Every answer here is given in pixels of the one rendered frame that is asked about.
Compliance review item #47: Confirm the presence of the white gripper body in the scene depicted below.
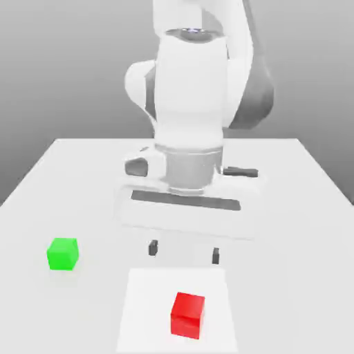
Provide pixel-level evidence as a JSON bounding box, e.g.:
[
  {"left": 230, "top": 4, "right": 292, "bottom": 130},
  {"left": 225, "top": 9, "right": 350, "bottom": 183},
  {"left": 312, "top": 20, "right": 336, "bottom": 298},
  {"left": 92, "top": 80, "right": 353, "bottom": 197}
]
[{"left": 113, "top": 176, "right": 262, "bottom": 241}]

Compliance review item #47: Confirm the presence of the small red cube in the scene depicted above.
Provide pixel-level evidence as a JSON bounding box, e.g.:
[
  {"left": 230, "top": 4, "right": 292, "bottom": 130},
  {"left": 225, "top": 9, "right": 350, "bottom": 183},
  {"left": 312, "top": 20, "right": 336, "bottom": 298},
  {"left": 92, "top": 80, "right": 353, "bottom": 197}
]
[{"left": 169, "top": 291, "right": 206, "bottom": 341}]

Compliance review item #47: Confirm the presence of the small green cube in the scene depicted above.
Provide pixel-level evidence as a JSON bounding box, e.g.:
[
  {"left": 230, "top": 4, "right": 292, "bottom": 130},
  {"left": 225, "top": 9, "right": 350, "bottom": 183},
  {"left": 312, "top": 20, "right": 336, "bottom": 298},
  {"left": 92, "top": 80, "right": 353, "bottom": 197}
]
[{"left": 46, "top": 236, "right": 80, "bottom": 272}]

